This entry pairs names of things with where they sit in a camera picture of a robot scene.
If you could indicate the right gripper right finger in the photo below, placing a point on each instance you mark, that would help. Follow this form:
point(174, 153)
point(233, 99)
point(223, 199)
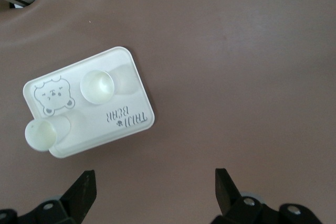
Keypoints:
point(227, 195)

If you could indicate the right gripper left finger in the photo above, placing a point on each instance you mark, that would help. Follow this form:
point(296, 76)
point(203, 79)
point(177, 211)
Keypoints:
point(78, 197)

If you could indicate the white plastic cup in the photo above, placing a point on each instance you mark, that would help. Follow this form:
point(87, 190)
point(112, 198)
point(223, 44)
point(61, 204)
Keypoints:
point(97, 86)
point(40, 134)

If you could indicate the cream bear print tray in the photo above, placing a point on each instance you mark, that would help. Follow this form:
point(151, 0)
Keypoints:
point(92, 134)

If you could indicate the brown table mat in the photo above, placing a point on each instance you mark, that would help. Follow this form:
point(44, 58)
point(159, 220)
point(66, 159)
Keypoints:
point(210, 51)

